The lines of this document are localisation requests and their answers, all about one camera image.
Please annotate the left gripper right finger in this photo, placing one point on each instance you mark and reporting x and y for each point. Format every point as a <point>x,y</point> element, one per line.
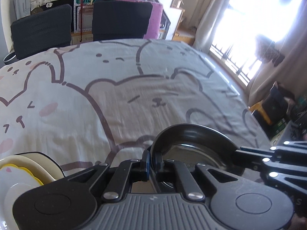
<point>170,170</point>

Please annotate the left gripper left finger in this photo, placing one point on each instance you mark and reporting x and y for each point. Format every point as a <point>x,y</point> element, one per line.
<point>133,170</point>

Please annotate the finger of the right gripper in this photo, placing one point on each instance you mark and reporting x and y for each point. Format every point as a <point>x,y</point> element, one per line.
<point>252,158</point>
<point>283,179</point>

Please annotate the cartoon print tablecloth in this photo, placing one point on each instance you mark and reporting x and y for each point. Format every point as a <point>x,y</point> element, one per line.
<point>91,106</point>

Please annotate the cream ceramic bowl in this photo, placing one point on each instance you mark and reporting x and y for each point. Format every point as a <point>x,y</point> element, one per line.
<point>41,166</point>

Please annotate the yellow rimmed cartoon plate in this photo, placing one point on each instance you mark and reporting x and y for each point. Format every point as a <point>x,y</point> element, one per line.
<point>15,180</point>

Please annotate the right dark blue chair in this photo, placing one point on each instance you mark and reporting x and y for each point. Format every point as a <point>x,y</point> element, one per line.
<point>114,19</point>

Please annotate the dark blue chair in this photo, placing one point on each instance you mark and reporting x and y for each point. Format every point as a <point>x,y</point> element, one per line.
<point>114,19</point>
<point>39,32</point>

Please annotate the beige window curtain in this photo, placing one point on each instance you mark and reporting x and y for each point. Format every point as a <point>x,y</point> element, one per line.
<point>206,17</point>

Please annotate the left dark blue chair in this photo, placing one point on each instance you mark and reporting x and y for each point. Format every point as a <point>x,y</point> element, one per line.
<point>39,32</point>

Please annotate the grey waste bin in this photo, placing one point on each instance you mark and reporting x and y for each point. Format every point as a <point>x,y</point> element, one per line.
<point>10,58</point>

